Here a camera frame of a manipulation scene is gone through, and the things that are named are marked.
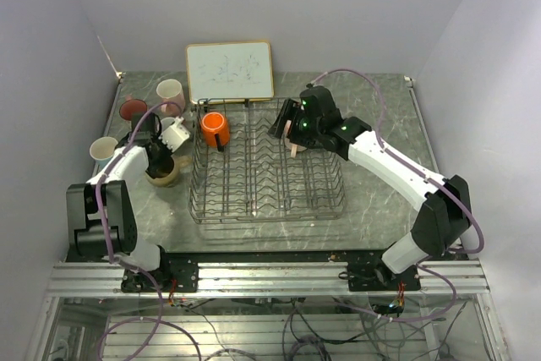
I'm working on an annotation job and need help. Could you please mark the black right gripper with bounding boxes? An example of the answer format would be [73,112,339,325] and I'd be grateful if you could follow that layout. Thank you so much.
[268,99,322,150]

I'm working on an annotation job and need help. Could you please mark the beige brown mug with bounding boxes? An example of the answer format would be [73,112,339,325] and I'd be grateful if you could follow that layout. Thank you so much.
[145,156,192,188]

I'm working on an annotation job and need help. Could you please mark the pale pink mug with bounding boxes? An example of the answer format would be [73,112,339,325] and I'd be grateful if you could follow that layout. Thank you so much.
[283,120,306,158]

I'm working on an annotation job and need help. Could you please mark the light blue mug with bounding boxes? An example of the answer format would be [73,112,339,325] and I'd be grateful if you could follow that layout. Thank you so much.
[89,136,118,169]

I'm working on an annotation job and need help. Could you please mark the light pink faceted mug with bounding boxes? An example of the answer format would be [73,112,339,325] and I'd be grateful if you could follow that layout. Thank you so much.
[156,79,186,117]

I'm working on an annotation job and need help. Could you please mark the salmon pink patterned mug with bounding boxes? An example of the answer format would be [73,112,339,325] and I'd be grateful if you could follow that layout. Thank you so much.
[161,117,176,133]

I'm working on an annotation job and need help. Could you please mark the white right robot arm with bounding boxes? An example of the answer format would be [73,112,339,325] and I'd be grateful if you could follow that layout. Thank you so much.
[268,86,472,290]

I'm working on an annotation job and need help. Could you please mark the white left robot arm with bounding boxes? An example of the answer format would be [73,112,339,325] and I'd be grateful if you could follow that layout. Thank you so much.
[66,112,174,291]

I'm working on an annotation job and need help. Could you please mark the orange mug black handle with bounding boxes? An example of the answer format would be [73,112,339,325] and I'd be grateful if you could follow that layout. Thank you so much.
[200,112,230,152]

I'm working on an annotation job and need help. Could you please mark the white board with wooden frame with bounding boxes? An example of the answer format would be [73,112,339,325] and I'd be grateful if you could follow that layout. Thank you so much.
[185,41,274,104]

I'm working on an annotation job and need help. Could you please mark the metal wire dish rack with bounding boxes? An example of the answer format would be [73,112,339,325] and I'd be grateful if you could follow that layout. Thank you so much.
[189,98,347,223]

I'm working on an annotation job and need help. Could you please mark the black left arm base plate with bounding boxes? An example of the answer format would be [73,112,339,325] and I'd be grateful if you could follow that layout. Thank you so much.
[120,254,199,293]

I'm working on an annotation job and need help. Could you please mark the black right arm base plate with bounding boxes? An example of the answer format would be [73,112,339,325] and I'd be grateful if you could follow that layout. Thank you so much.
[339,261,421,292]

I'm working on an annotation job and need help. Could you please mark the loose cables under table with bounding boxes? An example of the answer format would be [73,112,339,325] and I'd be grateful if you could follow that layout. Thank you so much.
[168,295,474,361]

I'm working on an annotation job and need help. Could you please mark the aluminium rail frame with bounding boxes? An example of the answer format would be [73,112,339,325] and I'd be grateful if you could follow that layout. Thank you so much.
[46,260,489,298]

